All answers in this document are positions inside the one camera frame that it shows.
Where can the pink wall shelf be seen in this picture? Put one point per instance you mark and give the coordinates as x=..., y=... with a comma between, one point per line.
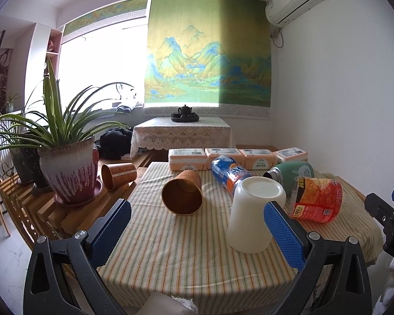
x=54, y=49

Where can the white lace tablecloth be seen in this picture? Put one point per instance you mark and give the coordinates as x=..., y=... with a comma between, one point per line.
x=182, y=133

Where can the potted plant in dark pot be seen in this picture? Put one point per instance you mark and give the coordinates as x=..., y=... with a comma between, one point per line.
x=26, y=164

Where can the striped tablecloth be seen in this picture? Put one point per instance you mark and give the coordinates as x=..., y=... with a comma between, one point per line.
x=184, y=246

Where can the pink plant saucer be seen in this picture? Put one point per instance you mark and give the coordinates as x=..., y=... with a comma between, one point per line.
x=97, y=188

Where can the potted plant in purple pot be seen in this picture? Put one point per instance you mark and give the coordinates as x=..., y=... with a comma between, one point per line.
x=69, y=167

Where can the blue drink can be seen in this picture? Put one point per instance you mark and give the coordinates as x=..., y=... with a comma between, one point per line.
x=229, y=172

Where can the green thermos bottle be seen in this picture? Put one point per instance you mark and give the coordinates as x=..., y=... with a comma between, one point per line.
x=292, y=171

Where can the landscape painting curtain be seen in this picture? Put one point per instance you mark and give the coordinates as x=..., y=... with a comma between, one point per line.
x=207, y=55

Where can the black tea tray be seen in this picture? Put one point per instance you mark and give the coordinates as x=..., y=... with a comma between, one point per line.
x=185, y=118

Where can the red instant noodle cup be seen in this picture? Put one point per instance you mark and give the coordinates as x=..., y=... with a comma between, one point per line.
x=317, y=203

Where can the black teapot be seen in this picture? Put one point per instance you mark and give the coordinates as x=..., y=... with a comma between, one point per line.
x=185, y=110

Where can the wooden slatted bench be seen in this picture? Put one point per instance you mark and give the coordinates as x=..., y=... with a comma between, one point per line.
x=52, y=215

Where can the white cloth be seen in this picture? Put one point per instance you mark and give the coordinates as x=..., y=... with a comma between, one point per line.
x=164, y=305

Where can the brown paper cup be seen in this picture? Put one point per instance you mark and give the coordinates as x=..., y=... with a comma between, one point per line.
x=182, y=192
x=120, y=174

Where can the white plastic cup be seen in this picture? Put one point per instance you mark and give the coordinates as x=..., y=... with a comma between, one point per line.
x=256, y=213

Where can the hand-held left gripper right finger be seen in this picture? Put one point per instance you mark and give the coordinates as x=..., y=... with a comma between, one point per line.
x=282, y=233

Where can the black bag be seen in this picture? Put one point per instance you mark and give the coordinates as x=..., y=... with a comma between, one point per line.
x=113, y=142

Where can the small potted plant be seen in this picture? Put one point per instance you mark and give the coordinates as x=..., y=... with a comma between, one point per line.
x=11, y=101

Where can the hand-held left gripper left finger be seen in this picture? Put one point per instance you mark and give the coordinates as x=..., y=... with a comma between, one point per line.
x=111, y=229

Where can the landscape painting valance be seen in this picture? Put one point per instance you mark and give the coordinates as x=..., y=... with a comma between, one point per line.
x=101, y=21

